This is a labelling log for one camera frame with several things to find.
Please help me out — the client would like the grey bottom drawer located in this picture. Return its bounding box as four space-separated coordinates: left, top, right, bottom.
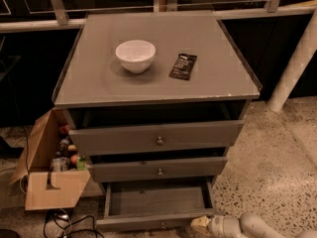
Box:
97 177 217 232

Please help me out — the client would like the grey drawer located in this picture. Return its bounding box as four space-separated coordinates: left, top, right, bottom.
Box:
88 157 228 182
70 120 244 156
97 177 217 232

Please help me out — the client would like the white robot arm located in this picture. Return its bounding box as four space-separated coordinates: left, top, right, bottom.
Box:
190 212 286 238

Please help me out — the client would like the grey middle drawer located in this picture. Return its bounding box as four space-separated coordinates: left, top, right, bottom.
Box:
88 157 228 182

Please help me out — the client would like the grey top drawer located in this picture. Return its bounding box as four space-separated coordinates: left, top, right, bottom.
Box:
70 120 244 156

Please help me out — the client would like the grey drawer cabinet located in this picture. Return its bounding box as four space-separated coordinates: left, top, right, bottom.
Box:
52 10 264 183

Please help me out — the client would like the green item in box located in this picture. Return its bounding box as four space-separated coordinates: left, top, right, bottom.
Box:
76 156 86 171

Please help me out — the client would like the red round item in box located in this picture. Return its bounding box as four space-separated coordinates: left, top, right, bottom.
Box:
69 154 78 165

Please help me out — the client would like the silver can in box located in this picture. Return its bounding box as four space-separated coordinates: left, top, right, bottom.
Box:
52 157 69 172

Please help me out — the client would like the dark snack packet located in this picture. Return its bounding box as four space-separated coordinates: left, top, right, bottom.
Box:
169 54 197 80

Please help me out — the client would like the dark bottle in box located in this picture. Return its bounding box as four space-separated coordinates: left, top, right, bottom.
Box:
58 137 70 156

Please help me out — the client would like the open cardboard box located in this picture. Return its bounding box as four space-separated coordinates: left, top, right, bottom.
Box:
11 109 90 210

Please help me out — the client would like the white ceramic bowl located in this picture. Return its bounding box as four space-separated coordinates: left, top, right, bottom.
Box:
115 40 156 73

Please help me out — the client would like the metal railing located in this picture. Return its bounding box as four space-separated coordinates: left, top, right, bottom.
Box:
0 0 317 33

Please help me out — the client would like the black cable on floor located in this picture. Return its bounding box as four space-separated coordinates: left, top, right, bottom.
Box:
43 208 100 238

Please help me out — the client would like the white diagonal post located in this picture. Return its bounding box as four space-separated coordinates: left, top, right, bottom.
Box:
267 10 317 112

